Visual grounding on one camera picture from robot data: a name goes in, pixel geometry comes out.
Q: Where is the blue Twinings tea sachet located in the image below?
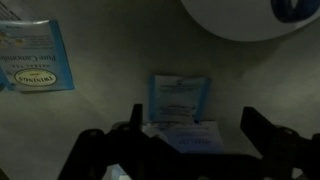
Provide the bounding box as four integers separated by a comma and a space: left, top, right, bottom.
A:
0, 20, 74, 92

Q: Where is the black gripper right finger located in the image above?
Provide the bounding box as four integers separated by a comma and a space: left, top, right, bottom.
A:
240, 107, 276, 155

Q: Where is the small blue tea sachet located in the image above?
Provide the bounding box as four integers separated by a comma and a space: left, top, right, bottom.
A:
149, 75, 211, 122

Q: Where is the white plate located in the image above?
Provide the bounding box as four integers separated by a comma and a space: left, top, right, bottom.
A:
181, 0, 320, 42

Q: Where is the blue tea bag box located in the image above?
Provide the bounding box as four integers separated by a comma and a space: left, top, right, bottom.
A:
109, 119, 226, 180

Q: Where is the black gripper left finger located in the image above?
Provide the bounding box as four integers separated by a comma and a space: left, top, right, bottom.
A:
129, 104, 143, 131

